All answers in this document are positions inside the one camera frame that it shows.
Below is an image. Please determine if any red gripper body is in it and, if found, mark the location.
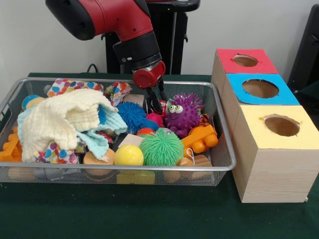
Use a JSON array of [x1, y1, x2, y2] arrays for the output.
[[132, 61, 166, 90]]

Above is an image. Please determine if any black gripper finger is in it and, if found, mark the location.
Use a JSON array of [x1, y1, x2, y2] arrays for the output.
[[158, 81, 168, 103], [146, 87, 162, 114]]

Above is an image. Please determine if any purple spiky ball with eyes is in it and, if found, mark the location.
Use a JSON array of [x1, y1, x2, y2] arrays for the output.
[[164, 93, 204, 138]]

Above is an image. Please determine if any cream white cloth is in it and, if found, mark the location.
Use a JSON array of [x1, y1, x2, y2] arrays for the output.
[[21, 89, 118, 162]]

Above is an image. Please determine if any small orange plastic toy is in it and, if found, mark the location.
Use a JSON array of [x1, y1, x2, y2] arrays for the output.
[[0, 126, 24, 163]]

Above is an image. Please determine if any shallow clear mesh bin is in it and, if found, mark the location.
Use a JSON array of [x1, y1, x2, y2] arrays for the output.
[[0, 77, 237, 187]]

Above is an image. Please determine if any wooden box with three holes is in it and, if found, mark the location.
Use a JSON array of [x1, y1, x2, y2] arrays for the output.
[[212, 48, 319, 204]]

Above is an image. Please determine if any small wooden block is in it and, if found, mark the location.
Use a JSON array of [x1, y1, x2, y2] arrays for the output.
[[118, 133, 145, 148], [123, 94, 145, 108]]

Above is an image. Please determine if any pink spiky rubber ball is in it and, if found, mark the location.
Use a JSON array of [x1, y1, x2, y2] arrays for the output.
[[146, 112, 165, 127]]

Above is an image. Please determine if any small orange spiky ball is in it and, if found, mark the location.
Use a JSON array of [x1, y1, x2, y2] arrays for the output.
[[136, 127, 156, 137]]

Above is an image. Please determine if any mint green cloth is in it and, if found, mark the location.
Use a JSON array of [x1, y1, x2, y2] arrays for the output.
[[17, 102, 128, 159]]

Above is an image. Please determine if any green spiky rubber ball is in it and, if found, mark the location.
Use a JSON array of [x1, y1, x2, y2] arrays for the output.
[[139, 128, 184, 167]]

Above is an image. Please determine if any orange toy building block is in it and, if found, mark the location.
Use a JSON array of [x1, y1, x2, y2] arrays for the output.
[[180, 123, 218, 159]]

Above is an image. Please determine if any tan orange ball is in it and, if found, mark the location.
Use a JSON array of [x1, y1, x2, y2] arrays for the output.
[[83, 149, 115, 175]]

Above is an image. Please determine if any large colourful dotted cloth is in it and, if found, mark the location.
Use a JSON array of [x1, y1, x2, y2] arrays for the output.
[[47, 79, 133, 106]]

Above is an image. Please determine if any small colourful dotted cloth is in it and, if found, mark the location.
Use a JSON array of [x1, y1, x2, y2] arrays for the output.
[[34, 142, 80, 164]]

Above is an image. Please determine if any dark green table cloth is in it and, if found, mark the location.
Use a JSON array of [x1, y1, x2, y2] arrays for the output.
[[0, 72, 319, 239]]

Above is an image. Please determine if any small blue yellow ball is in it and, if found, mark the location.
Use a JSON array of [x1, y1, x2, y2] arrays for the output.
[[21, 94, 48, 111]]

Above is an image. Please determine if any black panel stand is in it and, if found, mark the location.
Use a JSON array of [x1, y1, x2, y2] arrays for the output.
[[289, 5, 319, 93]]

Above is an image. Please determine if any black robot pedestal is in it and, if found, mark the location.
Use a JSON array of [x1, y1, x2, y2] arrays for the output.
[[102, 0, 200, 75]]

